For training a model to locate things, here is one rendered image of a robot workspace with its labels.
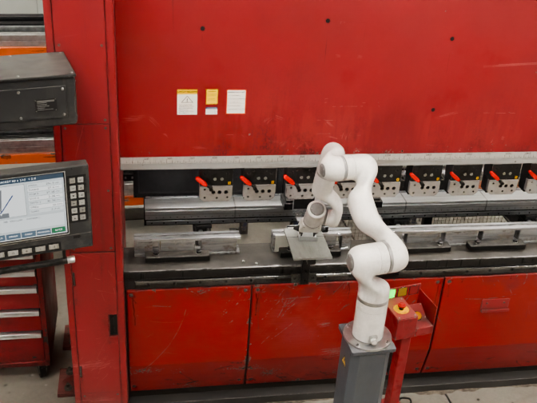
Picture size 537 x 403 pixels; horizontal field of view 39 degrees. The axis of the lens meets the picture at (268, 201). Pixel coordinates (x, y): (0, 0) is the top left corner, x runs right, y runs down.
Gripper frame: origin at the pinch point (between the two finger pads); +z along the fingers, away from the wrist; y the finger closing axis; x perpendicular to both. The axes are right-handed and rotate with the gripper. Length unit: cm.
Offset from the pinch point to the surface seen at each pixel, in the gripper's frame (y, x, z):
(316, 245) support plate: -3.8, 7.4, -2.5
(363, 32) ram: -17, -67, -67
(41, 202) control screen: 108, 15, -70
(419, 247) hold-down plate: -58, 1, 15
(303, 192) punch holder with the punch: 3.2, -16.0, -10.6
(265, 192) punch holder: 20.9, -14.8, -12.2
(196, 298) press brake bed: 52, 29, 18
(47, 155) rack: 152, -87, 117
